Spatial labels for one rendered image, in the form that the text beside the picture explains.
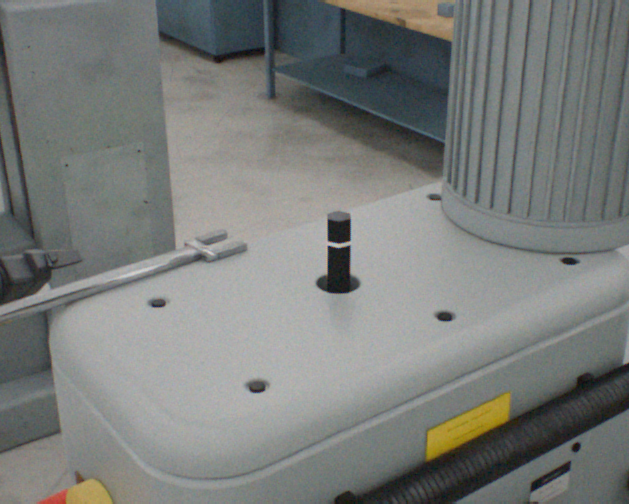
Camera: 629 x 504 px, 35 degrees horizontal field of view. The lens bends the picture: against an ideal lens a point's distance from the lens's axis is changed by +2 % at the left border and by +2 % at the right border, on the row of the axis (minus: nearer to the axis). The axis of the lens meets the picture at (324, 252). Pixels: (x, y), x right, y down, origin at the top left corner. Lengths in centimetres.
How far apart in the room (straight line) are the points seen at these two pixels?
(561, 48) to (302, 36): 751
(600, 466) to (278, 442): 44
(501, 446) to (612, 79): 30
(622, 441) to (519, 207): 28
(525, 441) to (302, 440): 20
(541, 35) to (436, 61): 623
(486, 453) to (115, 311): 31
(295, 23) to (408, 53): 142
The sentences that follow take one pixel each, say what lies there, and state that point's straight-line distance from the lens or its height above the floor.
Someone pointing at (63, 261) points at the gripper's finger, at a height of 156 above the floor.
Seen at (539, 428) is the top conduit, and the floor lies 180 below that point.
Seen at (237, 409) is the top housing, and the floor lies 189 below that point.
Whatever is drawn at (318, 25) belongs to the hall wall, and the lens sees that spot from 809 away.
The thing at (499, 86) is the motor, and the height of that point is 203.
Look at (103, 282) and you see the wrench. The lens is 82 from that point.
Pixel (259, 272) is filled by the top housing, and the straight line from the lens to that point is 83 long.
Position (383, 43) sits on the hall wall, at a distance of 746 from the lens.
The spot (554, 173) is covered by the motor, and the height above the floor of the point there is 196.
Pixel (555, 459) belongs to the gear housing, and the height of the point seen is 171.
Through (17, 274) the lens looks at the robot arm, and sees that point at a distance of 158.
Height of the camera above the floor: 228
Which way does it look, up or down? 27 degrees down
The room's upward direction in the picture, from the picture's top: straight up
